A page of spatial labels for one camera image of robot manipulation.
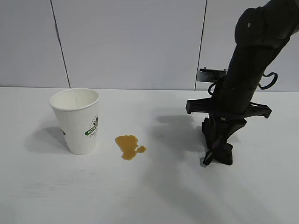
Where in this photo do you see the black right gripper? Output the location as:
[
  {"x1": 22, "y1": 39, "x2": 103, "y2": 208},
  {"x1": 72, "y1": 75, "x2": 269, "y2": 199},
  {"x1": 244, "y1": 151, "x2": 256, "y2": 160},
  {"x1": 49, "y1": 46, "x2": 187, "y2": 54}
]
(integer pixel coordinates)
[{"x1": 186, "y1": 80, "x2": 273, "y2": 147}]

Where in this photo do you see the black and purple rag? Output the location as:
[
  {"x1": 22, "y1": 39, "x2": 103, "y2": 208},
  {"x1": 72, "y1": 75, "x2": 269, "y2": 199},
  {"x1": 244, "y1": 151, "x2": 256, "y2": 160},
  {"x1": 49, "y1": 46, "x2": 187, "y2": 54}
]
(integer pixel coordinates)
[{"x1": 201, "y1": 118, "x2": 235, "y2": 167}]

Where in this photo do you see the white paper cup green print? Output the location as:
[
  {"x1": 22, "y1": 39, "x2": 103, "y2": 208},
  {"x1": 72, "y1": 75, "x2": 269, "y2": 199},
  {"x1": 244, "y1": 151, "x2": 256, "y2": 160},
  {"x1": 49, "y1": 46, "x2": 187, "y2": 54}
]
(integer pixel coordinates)
[{"x1": 49, "y1": 87, "x2": 100, "y2": 155}]

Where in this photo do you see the brown coffee spill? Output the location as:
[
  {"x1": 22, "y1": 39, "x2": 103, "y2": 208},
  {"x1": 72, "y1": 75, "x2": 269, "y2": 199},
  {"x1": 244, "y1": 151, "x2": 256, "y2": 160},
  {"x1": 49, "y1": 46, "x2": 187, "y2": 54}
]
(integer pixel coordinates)
[{"x1": 114, "y1": 134, "x2": 148, "y2": 161}]

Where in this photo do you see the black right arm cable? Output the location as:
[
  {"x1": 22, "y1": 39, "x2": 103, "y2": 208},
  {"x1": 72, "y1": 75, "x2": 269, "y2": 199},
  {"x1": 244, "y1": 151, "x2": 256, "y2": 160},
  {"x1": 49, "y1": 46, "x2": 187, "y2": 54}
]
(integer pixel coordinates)
[
  {"x1": 207, "y1": 82, "x2": 219, "y2": 96},
  {"x1": 258, "y1": 72, "x2": 279, "y2": 90}
]

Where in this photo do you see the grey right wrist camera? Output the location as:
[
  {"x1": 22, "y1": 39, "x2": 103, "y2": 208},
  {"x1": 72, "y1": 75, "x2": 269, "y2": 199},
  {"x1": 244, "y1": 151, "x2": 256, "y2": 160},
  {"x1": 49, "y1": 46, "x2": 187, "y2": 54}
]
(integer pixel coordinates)
[{"x1": 196, "y1": 67, "x2": 228, "y2": 83}]

